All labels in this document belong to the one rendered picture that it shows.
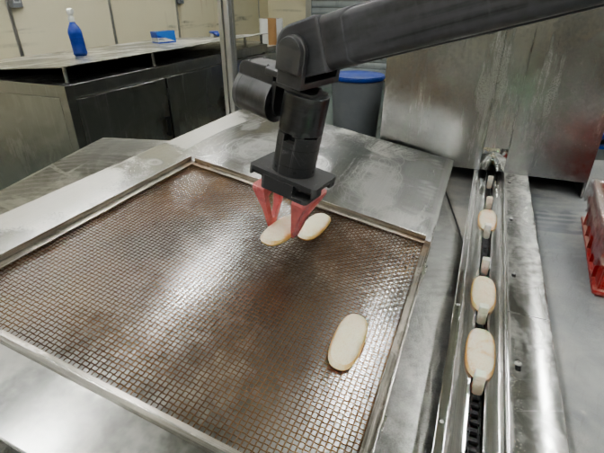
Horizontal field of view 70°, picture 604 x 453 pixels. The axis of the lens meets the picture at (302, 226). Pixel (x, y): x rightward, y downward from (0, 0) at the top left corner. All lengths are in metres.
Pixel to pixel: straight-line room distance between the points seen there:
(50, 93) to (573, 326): 2.01
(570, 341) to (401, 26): 0.53
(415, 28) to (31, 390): 0.50
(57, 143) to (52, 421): 1.87
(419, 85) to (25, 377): 1.04
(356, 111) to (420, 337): 3.36
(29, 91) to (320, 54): 1.89
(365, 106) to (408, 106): 2.72
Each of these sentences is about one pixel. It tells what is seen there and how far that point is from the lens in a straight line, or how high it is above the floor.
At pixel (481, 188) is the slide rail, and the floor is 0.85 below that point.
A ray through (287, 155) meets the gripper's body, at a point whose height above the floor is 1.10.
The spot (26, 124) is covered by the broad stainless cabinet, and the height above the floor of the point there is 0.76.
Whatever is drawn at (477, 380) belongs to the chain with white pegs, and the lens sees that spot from 0.60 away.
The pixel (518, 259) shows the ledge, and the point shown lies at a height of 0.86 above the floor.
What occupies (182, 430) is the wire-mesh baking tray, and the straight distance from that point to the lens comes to 0.45.
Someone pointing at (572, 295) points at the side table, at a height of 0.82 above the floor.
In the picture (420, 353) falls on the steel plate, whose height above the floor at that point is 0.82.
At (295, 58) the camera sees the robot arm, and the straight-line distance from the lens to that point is 0.50.
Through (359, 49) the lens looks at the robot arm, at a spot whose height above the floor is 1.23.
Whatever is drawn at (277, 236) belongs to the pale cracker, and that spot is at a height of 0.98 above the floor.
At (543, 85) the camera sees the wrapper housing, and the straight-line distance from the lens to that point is 1.22.
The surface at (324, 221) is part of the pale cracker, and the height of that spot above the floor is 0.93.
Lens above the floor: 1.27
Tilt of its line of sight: 28 degrees down
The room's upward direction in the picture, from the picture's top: straight up
